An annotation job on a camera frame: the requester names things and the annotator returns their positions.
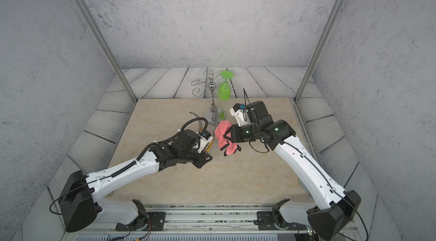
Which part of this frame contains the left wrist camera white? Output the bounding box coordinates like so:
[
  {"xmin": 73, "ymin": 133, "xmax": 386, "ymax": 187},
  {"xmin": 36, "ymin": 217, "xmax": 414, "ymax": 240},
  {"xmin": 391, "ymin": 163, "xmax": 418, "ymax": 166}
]
[{"xmin": 198, "ymin": 130, "xmax": 213, "ymax": 153}]

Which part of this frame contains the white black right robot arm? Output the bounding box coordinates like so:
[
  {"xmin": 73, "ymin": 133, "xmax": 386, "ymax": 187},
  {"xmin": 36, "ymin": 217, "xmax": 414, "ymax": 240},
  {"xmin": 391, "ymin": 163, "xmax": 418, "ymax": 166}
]
[{"xmin": 223, "ymin": 101, "xmax": 361, "ymax": 241}]

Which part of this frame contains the right aluminium frame post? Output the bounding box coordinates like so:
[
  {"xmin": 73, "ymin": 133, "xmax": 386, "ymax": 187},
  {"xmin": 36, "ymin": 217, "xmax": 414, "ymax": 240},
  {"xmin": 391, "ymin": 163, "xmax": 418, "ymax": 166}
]
[{"xmin": 294, "ymin": 0, "xmax": 346, "ymax": 103}]

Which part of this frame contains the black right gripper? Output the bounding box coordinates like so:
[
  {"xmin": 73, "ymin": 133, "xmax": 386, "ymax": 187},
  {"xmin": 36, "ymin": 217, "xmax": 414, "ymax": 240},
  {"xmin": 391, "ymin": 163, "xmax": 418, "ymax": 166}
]
[{"xmin": 223, "ymin": 124, "xmax": 261, "ymax": 143}]

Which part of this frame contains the left aluminium frame post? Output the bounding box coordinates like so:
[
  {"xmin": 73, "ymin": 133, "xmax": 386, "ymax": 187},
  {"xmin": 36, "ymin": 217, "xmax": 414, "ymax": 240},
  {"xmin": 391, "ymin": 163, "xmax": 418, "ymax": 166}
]
[{"xmin": 72, "ymin": 0, "xmax": 139, "ymax": 104}]

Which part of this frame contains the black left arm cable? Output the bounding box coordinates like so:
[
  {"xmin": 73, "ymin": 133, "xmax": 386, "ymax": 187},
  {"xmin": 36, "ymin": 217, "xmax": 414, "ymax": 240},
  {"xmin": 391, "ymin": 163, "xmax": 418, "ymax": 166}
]
[{"xmin": 136, "ymin": 117, "xmax": 209, "ymax": 160}]

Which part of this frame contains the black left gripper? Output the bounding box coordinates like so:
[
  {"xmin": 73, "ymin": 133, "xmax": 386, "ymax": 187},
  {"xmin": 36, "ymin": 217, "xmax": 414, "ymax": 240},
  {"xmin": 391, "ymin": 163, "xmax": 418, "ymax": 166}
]
[{"xmin": 178, "ymin": 147, "xmax": 216, "ymax": 168}]

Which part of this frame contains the chrome glass holder stand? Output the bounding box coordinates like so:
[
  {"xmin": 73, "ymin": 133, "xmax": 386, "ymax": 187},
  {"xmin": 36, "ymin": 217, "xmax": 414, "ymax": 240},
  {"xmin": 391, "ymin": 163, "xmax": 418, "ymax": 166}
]
[{"xmin": 191, "ymin": 69, "xmax": 233, "ymax": 126}]

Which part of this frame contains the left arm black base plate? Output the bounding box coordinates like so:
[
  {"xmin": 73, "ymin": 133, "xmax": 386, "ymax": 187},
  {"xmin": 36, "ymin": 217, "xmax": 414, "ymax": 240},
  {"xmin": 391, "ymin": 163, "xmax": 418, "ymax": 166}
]
[{"xmin": 115, "ymin": 211, "xmax": 166, "ymax": 231}]

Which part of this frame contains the green plastic goblet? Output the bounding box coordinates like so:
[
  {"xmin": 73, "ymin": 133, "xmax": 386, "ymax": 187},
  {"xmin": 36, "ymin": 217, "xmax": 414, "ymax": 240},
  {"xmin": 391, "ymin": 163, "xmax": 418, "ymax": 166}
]
[{"xmin": 219, "ymin": 70, "xmax": 234, "ymax": 101}]

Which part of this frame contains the small sickle wooden handle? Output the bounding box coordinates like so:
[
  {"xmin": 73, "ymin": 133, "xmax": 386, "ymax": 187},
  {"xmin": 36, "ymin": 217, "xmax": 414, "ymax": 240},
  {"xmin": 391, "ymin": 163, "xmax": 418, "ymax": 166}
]
[
  {"xmin": 188, "ymin": 111, "xmax": 204, "ymax": 133},
  {"xmin": 205, "ymin": 139, "xmax": 213, "ymax": 152}
]

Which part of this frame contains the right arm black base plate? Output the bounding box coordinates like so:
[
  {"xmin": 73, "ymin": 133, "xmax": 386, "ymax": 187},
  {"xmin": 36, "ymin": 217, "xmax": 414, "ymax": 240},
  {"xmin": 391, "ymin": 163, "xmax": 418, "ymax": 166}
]
[{"xmin": 253, "ymin": 211, "xmax": 306, "ymax": 231}]

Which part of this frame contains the aluminium mounting rail base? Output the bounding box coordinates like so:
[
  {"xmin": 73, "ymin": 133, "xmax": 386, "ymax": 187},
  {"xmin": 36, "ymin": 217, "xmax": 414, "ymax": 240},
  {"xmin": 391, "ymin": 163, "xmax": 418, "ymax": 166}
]
[{"xmin": 62, "ymin": 204, "xmax": 322, "ymax": 241}]

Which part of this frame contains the pink fluffy rag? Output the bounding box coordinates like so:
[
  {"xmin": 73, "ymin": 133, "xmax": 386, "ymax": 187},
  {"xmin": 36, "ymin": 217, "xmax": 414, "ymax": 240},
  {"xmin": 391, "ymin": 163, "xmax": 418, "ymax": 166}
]
[{"xmin": 214, "ymin": 120, "xmax": 242, "ymax": 157}]

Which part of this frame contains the aluminium frame post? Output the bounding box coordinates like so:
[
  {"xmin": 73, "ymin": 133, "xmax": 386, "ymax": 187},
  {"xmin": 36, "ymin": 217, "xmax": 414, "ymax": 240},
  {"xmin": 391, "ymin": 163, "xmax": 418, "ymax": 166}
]
[
  {"xmin": 294, "ymin": 0, "xmax": 346, "ymax": 103},
  {"xmin": 72, "ymin": 0, "xmax": 139, "ymax": 104}
]

